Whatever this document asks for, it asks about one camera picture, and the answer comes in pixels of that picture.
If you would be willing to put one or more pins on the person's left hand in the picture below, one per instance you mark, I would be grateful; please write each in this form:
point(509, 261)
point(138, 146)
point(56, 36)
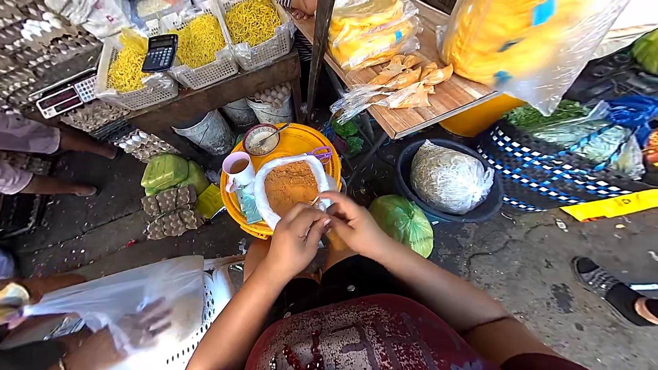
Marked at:
point(290, 244)

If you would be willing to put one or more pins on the person's right hand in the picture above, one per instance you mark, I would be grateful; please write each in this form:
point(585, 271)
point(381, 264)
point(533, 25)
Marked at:
point(362, 226)

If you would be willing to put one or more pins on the person's right thumb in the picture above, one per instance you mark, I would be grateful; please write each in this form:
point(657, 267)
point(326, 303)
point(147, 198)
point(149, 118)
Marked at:
point(337, 224)

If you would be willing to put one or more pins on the person's right index finger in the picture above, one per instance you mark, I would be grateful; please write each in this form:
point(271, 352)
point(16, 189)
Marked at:
point(338, 198)

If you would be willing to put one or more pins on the person's left fingers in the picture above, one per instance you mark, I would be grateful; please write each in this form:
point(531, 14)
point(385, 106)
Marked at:
point(302, 211)

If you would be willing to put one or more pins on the person's left thumb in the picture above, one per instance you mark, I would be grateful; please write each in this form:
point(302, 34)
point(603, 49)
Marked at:
point(317, 232)

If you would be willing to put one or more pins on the small bag of orange powder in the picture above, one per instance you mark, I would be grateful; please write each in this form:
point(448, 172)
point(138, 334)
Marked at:
point(336, 241)

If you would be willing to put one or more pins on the person's left forearm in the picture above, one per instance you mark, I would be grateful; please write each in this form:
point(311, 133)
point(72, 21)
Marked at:
point(239, 318)

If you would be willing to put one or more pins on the person's right forearm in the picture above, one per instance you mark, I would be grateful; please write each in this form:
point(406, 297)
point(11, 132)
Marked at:
point(452, 298)

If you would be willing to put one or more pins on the heap of orange powder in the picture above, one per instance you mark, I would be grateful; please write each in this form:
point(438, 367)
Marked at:
point(290, 186)

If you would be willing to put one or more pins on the container lined with white plastic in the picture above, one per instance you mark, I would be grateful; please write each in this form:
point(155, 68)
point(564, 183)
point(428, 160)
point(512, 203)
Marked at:
point(260, 192)

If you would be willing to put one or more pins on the teal plastic packet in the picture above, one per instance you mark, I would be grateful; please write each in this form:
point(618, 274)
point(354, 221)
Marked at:
point(249, 205)

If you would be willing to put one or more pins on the green leaves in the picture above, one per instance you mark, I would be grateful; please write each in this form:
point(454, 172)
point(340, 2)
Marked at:
point(349, 136)

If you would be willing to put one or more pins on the round green plastic bag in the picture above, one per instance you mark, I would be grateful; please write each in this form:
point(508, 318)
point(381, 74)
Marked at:
point(403, 221)

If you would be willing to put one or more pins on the white and pink mug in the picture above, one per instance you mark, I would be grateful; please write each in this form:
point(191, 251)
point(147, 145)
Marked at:
point(244, 176)

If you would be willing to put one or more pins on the round yellow plastic tub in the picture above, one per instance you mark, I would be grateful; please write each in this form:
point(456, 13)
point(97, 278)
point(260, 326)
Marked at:
point(303, 136)

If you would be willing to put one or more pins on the patterned bowl with brown rim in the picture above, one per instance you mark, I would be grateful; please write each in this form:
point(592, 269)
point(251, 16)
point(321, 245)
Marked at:
point(249, 138)

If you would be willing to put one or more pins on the bright yellow packet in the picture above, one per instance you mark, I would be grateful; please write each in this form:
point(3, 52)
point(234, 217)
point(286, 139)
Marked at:
point(209, 201)

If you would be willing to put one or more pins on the white bucket holding eggs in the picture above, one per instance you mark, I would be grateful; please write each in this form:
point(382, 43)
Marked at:
point(272, 114)

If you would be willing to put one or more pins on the wooden-topped table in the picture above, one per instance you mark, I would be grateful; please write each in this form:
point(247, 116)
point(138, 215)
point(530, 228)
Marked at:
point(401, 115)

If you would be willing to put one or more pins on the dark blue basin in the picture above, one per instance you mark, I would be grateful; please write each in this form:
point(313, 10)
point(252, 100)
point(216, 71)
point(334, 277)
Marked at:
point(442, 213)

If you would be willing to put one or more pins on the clear bag of bean sprouts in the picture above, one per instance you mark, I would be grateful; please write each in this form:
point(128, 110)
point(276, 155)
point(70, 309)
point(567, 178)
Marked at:
point(447, 180)

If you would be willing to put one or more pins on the person's body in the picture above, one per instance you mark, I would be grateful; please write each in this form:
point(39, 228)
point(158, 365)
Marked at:
point(360, 339)

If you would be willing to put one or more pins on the dirty white bucket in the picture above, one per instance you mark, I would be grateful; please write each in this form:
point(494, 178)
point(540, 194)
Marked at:
point(239, 112)
point(205, 133)

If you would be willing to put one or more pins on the pile of brown eggs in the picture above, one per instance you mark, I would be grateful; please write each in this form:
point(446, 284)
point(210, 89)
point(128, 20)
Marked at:
point(272, 95)

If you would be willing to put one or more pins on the pile of orange powder bags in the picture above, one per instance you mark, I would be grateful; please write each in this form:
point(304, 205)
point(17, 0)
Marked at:
point(406, 85)

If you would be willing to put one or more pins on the stack of grey egg cartons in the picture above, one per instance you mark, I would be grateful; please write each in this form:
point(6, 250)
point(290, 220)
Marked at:
point(169, 208)

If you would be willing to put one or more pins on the white perforated plastic crate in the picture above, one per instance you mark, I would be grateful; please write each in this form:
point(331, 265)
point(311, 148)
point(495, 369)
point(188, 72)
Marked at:
point(205, 308)

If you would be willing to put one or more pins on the green plastic-wrapped bundle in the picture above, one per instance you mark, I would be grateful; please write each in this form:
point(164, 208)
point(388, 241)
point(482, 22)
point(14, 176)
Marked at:
point(169, 174)

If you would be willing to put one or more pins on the dark wooden stall table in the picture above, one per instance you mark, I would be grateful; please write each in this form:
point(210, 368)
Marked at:
point(221, 85)

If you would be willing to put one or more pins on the large orange-yellow basin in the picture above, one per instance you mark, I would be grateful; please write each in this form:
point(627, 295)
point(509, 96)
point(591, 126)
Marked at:
point(473, 117)

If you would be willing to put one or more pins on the white plastic basket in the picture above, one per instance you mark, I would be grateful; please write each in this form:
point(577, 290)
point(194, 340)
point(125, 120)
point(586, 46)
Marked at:
point(203, 76)
point(265, 51)
point(141, 97)

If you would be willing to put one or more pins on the stack of yellow packed bags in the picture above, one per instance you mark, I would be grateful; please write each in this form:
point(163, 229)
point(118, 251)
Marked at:
point(370, 33)

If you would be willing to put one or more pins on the translucent white plastic bag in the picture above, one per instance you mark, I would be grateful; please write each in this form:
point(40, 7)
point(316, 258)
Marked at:
point(149, 293)

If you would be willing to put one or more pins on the tray of white eggs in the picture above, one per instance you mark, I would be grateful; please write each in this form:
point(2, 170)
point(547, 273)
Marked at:
point(141, 145)

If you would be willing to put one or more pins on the heap of yellow noodles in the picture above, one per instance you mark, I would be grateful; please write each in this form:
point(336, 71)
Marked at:
point(126, 69)
point(253, 21)
point(200, 41)

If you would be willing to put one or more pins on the black blue white woven bag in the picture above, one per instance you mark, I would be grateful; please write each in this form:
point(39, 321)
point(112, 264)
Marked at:
point(534, 180)

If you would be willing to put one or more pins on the black calculator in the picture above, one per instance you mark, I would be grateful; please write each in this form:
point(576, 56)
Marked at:
point(160, 53)

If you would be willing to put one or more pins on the large bag of yellow packs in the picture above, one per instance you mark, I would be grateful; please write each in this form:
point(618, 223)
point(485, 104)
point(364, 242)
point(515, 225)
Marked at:
point(506, 41)

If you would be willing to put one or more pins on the leafy greens in clear bag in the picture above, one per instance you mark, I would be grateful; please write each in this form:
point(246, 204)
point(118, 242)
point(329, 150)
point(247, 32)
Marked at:
point(591, 136)

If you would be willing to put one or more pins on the white digital scale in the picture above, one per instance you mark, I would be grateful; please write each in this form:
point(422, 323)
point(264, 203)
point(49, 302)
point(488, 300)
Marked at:
point(66, 99)

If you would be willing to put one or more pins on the flat yellow strip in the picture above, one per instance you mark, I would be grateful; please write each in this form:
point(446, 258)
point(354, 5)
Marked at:
point(611, 205)

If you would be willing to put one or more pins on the blue plastic bag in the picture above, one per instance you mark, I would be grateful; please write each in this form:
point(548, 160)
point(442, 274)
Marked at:
point(632, 114)

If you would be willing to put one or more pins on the stacks of egg trays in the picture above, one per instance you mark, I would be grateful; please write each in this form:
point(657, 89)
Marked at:
point(31, 61)

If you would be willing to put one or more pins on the green cabbage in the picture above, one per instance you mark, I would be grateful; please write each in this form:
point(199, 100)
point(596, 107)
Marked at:
point(646, 52)

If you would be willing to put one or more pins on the dark wooden post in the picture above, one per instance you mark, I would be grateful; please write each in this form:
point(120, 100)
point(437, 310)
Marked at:
point(319, 51)

